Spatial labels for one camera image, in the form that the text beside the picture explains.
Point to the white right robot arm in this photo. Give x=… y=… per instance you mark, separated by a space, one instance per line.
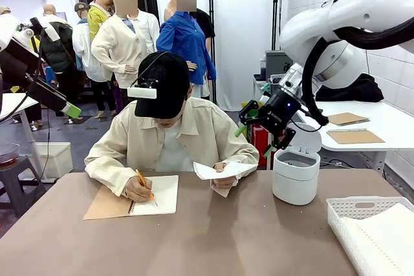
x=355 y=11

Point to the cream cardigan mannequin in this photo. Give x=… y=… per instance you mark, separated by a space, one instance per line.
x=119 y=43

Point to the closed brown spiral notebook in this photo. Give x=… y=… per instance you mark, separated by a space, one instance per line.
x=347 y=119
x=355 y=136

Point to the gray box appliance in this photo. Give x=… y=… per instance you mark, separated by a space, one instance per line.
x=276 y=62

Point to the person's left forearm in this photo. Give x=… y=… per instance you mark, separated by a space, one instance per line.
x=246 y=156

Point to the white shirt gray cap mannequin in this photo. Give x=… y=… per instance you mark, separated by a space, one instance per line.
x=82 y=46

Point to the white lidded trash bin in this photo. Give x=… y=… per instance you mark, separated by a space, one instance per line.
x=294 y=179

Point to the gray plastic stool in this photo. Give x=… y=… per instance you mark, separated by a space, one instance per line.
x=16 y=179

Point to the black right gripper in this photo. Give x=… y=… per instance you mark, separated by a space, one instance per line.
x=278 y=112

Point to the glass bowl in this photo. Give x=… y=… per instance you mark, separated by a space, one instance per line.
x=8 y=154

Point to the black cloth garment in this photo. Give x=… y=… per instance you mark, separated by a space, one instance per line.
x=365 y=90

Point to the white paper stack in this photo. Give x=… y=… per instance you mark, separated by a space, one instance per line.
x=385 y=240

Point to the yellow pencil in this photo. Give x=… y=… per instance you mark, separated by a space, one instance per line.
x=144 y=181

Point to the person's head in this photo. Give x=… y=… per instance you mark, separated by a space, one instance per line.
x=168 y=122

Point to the person's torso cream shirt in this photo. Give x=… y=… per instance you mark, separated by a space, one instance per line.
x=207 y=133

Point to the person's right hand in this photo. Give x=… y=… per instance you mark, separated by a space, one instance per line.
x=137 y=188

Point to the white perforated plastic basket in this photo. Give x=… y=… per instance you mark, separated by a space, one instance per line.
x=355 y=206

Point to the black light stand pole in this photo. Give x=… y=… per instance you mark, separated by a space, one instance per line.
x=212 y=30

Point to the blue shirt mannequin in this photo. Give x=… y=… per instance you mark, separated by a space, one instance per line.
x=184 y=37

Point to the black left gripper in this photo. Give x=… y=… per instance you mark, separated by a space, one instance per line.
x=16 y=62

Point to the person's left hand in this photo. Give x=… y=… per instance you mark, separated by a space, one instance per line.
x=224 y=183

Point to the white paper sheet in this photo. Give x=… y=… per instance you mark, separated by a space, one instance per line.
x=236 y=169

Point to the yellow shirt mannequin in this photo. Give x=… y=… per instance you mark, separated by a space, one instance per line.
x=97 y=19

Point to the white storage box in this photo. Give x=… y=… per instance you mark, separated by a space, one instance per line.
x=58 y=159

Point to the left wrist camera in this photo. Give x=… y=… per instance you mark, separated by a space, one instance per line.
x=51 y=33

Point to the dark jacket mannequin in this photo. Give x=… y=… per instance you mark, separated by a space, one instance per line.
x=58 y=49

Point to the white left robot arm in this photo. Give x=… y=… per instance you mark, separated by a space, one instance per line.
x=6 y=30

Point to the white head-mounted camera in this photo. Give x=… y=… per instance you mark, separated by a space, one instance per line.
x=142 y=92

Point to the black baseball cap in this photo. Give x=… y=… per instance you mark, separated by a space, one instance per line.
x=168 y=82

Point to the yellow green bag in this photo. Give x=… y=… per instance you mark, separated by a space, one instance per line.
x=247 y=140

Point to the person's right forearm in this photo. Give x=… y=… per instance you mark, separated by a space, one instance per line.
x=103 y=166

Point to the white side table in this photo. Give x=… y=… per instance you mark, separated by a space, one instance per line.
x=391 y=111

